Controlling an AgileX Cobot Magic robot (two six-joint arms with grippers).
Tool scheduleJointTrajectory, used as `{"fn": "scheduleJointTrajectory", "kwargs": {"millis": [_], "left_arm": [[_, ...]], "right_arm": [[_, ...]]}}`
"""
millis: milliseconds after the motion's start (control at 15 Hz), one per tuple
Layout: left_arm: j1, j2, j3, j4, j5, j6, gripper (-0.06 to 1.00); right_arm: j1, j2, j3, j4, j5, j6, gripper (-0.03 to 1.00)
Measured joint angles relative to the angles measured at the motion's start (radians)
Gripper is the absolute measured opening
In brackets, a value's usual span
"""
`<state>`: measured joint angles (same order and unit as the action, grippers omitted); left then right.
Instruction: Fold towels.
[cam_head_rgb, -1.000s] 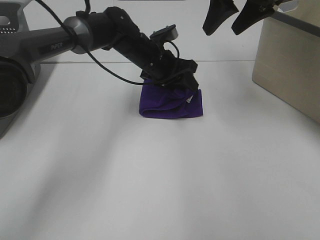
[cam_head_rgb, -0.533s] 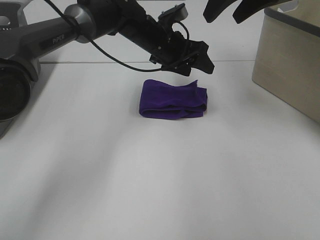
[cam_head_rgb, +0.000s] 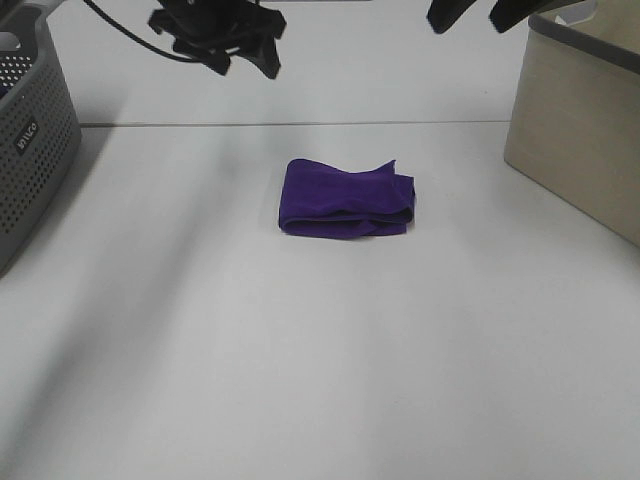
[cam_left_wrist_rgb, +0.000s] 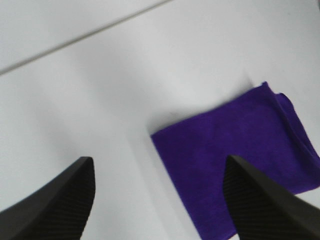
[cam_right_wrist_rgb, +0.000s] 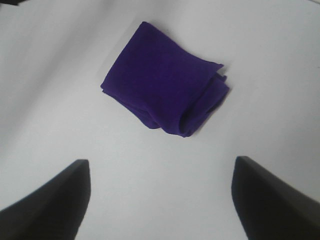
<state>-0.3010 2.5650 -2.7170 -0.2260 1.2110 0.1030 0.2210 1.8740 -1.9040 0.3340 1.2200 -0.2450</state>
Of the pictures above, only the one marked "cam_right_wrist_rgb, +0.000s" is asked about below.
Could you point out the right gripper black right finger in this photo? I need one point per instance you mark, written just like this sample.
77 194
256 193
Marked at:
269 208

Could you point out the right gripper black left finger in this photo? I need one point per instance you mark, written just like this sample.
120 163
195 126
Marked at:
54 211

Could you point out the purple towel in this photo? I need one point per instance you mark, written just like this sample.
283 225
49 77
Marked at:
163 85

